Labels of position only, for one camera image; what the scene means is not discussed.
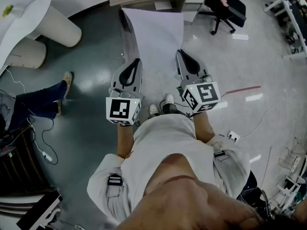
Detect white shelf rack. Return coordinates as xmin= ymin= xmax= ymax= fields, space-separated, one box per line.
xmin=268 ymin=171 xmax=307 ymax=215

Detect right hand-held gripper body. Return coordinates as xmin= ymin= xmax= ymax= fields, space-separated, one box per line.
xmin=177 ymin=74 xmax=222 ymax=114

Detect black cable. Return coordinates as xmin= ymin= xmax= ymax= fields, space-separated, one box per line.
xmin=41 ymin=117 xmax=59 ymax=165

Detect small potted green plant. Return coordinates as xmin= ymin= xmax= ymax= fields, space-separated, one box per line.
xmin=1 ymin=4 xmax=24 ymax=18

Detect white cable with adapter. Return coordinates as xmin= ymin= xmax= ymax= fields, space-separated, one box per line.
xmin=27 ymin=118 xmax=53 ymax=162

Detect person's black trousers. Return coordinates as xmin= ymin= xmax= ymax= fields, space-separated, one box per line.
xmin=147 ymin=103 xmax=184 ymax=119

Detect black office chair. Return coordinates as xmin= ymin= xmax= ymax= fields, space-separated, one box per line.
xmin=199 ymin=0 xmax=249 ymax=35

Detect wire basket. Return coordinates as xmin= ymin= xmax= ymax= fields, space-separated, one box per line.
xmin=278 ymin=138 xmax=307 ymax=177

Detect white frame desk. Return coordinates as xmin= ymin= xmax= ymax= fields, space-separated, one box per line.
xmin=263 ymin=0 xmax=307 ymax=59

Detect person's right forearm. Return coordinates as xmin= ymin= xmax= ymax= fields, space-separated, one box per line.
xmin=191 ymin=111 xmax=216 ymax=145

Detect white floor power socket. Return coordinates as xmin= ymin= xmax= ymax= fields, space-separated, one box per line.
xmin=227 ymin=130 xmax=240 ymax=142

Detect person's chin and neck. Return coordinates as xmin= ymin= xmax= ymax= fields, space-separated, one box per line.
xmin=119 ymin=153 xmax=264 ymax=230

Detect dark wooden bench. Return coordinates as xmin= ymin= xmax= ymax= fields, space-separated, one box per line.
xmin=0 ymin=126 xmax=63 ymax=230

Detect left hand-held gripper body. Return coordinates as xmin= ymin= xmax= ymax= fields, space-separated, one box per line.
xmin=106 ymin=87 xmax=144 ymax=126

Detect white A4 paper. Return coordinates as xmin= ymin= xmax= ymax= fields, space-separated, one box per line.
xmin=121 ymin=7 xmax=185 ymax=78

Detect person's white shirt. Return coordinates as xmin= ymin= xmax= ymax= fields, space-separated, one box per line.
xmin=86 ymin=114 xmax=251 ymax=225

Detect person's left forearm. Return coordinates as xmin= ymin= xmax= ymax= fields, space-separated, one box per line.
xmin=117 ymin=123 xmax=135 ymax=159

